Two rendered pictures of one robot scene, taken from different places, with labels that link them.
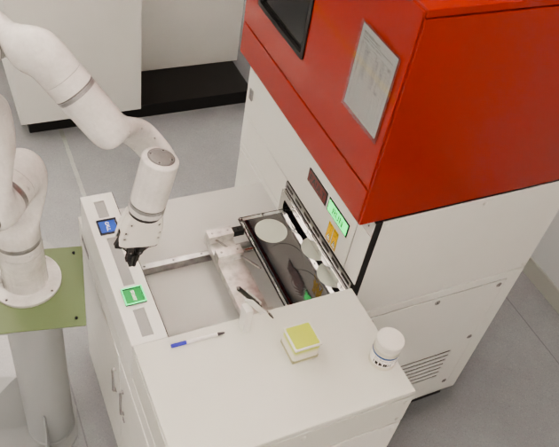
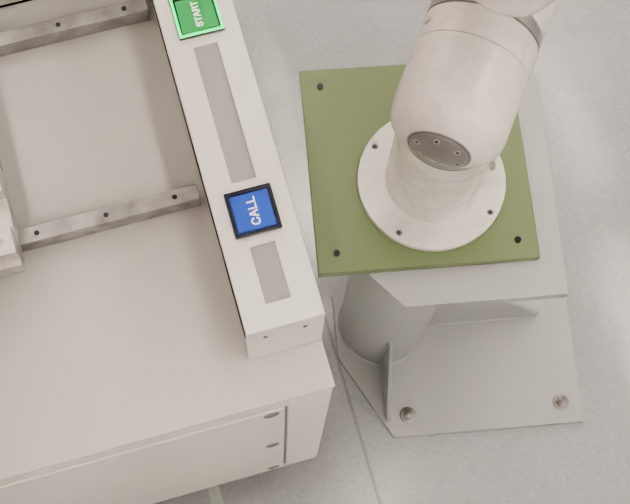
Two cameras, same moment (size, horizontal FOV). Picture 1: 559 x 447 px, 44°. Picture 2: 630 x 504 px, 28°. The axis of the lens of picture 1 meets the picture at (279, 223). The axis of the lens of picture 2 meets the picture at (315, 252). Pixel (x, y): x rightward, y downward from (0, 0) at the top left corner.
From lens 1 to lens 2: 1.86 m
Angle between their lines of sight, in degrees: 61
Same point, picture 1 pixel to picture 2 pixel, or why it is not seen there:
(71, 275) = (337, 191)
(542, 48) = not seen: outside the picture
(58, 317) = (356, 91)
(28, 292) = not seen: hidden behind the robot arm
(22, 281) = not seen: hidden behind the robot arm
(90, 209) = (295, 270)
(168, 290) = (125, 155)
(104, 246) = (261, 153)
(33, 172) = (420, 54)
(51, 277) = (378, 180)
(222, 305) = (9, 111)
